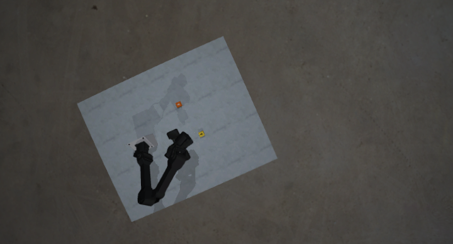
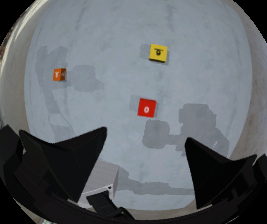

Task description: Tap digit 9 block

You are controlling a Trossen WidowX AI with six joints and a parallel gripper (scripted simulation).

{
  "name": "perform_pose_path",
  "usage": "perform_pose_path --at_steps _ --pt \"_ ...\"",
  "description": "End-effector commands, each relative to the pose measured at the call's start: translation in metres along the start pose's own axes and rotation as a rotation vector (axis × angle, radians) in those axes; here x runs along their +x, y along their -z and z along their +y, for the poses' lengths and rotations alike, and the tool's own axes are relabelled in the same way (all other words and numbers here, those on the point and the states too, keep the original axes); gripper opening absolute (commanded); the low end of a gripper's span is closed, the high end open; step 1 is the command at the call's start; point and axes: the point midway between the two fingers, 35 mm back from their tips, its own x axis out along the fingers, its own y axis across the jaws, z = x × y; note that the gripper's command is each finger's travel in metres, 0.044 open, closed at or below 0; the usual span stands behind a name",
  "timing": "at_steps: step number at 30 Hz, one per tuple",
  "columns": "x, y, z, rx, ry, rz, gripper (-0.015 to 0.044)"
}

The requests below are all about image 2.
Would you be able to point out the orange block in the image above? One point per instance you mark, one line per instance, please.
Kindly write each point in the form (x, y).
(59, 74)

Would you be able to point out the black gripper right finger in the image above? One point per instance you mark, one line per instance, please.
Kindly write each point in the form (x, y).
(211, 172)

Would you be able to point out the yellow block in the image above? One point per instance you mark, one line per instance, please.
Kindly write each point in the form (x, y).
(158, 53)

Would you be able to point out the red block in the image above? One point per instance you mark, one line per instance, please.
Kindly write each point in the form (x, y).
(147, 108)

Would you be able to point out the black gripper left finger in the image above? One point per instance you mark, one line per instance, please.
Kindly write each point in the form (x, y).
(70, 161)

